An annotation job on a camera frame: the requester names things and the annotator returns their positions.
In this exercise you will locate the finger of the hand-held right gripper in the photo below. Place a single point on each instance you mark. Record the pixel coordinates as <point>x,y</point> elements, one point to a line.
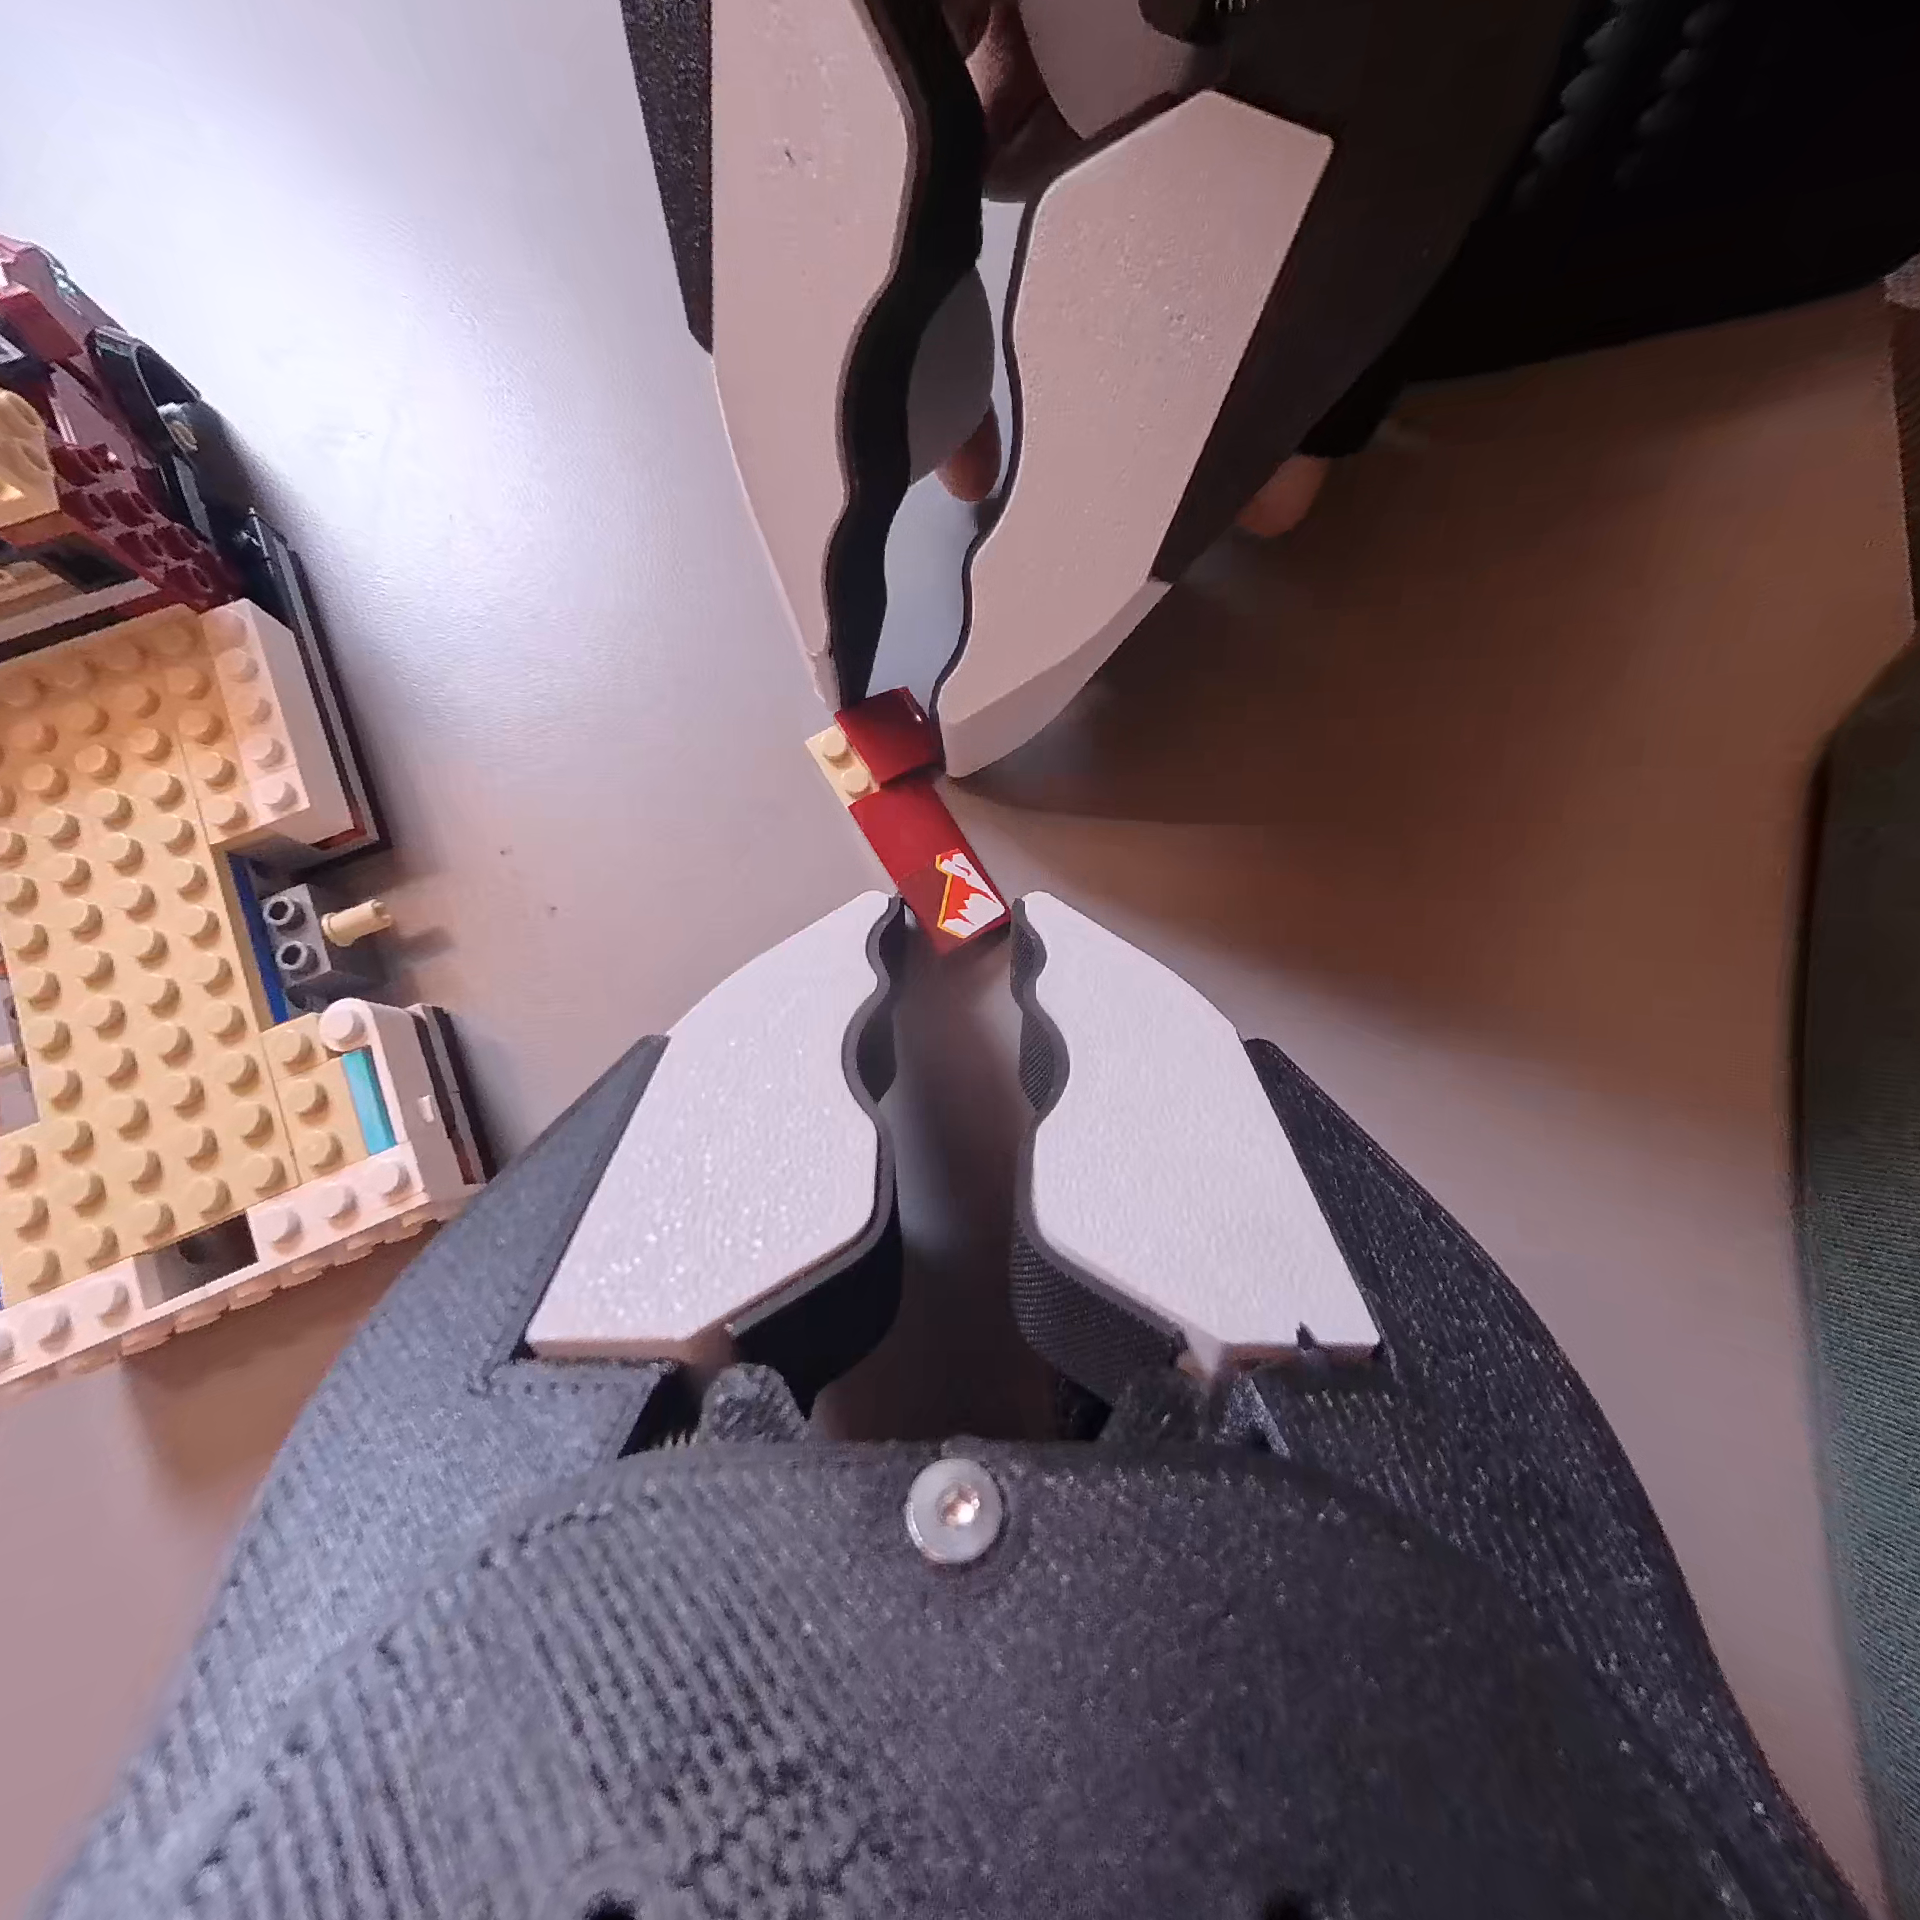
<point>780,224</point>
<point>1154,329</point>

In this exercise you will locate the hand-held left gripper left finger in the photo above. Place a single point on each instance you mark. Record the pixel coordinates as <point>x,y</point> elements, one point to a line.
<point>735,1171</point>

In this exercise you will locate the dark red curved slope brick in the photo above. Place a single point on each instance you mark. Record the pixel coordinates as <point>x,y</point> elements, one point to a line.
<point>908,825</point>

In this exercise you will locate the tan narrow plate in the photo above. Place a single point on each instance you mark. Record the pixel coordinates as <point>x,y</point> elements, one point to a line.
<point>833,758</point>

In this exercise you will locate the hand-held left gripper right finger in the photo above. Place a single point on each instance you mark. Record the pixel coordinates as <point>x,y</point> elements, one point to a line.
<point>1185,1185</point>

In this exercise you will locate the person's right hand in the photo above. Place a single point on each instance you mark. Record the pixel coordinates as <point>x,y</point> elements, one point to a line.
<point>971,458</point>

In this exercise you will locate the grey desk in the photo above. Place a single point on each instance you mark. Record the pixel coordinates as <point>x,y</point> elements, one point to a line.
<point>1500,751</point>

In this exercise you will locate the tan and dark red brick model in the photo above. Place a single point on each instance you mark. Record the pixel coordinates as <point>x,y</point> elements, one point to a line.
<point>135,931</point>

